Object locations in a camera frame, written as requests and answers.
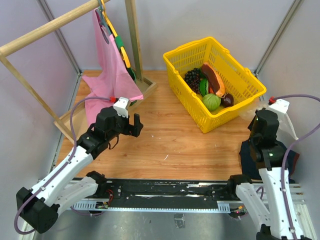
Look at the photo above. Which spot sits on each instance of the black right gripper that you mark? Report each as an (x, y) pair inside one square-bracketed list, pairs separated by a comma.
[(250, 126)]

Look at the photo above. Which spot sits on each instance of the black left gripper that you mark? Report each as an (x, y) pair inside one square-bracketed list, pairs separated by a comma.
[(131, 129)]

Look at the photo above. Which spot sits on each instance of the clear polka dot zip bag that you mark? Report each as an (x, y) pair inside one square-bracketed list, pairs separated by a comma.
[(285, 123)]

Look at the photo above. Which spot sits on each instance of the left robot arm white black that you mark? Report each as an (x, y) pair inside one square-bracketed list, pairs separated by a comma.
[(41, 205)]

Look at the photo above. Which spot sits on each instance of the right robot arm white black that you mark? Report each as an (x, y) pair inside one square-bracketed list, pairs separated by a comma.
[(277, 219)]

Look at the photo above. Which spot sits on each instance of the dark navy cloth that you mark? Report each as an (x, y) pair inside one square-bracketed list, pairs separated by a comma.
[(248, 166)]

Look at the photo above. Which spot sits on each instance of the dark brown toy chestnut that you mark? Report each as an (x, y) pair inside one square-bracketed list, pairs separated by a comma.
[(227, 100)]

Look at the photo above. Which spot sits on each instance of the yellow plastic basket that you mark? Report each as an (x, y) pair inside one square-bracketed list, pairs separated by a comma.
[(238, 81)]

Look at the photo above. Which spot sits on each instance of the pink t-shirt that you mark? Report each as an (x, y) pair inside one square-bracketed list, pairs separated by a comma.
[(114, 80)]

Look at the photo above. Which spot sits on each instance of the green toy cabbage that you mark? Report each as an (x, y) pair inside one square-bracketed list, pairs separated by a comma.
[(211, 101)]

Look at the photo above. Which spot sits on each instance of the toy papaya slice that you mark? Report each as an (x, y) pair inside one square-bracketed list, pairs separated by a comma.
[(215, 82)]

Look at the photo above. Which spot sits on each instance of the wooden clothes rack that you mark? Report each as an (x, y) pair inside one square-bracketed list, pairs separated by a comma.
[(147, 86)]

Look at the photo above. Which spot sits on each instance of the toy watermelon slice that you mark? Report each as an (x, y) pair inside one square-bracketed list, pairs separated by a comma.
[(203, 87)]

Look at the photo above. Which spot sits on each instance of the yellow clothes hanger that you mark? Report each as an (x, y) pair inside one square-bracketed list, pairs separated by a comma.
[(118, 41)]

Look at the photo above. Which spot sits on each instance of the black toy grapes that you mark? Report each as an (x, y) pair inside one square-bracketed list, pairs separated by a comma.
[(193, 79)]

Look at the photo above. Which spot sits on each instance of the green t-shirt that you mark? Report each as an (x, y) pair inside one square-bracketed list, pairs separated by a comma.
[(120, 83)]

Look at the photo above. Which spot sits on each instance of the grey clothes hanger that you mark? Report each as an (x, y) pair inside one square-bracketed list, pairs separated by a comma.
[(105, 30)]

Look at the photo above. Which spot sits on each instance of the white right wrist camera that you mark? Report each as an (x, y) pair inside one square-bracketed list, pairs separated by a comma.
[(279, 106)]

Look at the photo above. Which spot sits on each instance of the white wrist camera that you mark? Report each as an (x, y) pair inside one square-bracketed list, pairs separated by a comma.
[(279, 106), (122, 106)]

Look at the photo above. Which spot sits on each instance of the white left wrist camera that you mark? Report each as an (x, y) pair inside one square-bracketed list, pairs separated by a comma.
[(122, 106)]

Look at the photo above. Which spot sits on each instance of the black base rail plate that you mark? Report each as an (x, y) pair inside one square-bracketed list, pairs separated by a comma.
[(134, 194)]

